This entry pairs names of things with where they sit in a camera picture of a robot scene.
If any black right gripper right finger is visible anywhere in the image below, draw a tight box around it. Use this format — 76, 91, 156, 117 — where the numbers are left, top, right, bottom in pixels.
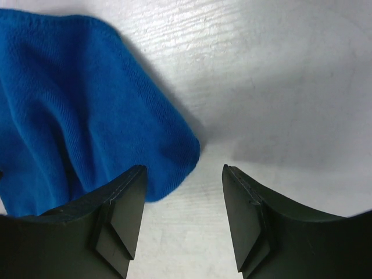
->
222, 165, 371, 278

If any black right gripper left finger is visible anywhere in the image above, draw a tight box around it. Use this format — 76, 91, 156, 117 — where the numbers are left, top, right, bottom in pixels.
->
1, 166, 147, 278

